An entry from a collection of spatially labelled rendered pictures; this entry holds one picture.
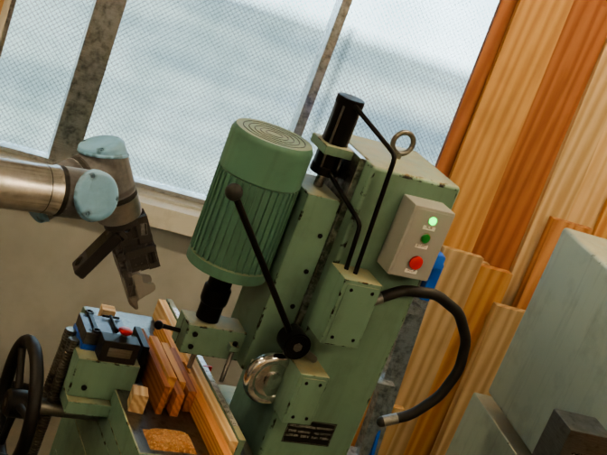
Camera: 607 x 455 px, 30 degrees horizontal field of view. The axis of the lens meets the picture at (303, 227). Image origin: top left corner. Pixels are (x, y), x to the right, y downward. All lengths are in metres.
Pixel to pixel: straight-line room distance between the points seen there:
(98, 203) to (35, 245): 1.78
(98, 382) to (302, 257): 0.49
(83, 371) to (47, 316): 1.52
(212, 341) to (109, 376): 0.23
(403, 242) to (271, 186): 0.30
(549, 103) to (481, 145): 0.28
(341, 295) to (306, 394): 0.23
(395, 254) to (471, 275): 1.46
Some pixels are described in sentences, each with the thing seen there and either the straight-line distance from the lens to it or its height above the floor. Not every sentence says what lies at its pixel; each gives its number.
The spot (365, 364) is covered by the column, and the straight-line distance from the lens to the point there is 2.51.
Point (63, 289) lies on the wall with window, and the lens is 3.85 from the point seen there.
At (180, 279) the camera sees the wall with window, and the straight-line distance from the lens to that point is 3.86.
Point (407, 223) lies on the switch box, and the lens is 2.31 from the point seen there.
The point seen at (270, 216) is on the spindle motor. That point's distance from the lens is 2.28.
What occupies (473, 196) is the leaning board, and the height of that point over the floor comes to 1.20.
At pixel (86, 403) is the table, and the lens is 2.40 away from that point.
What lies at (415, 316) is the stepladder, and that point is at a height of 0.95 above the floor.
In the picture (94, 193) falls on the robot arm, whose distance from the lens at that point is 2.00.
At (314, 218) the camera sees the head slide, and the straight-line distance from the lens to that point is 2.33.
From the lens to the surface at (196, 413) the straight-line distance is 2.40.
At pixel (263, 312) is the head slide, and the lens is 2.40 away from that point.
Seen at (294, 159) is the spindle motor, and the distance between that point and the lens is 2.24.
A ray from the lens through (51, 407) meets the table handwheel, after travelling 2.45.
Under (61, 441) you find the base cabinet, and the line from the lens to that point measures 2.73.
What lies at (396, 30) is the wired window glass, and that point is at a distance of 3.81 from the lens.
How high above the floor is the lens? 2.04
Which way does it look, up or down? 17 degrees down
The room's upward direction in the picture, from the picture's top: 21 degrees clockwise
